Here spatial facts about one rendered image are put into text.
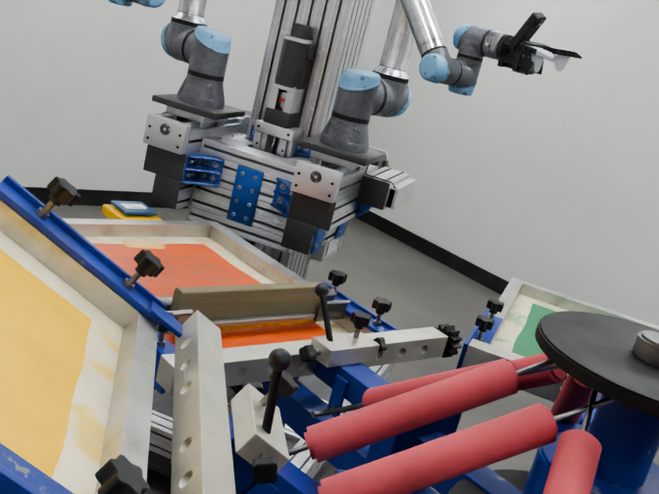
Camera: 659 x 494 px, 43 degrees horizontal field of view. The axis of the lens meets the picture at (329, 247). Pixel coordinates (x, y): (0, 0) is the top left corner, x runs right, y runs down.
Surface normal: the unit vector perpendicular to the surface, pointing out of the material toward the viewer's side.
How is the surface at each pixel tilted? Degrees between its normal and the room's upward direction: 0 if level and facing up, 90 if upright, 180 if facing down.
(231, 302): 90
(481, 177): 90
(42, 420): 32
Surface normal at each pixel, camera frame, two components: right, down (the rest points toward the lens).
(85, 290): 0.16, 0.32
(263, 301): 0.62, 0.37
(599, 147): -0.75, 0.00
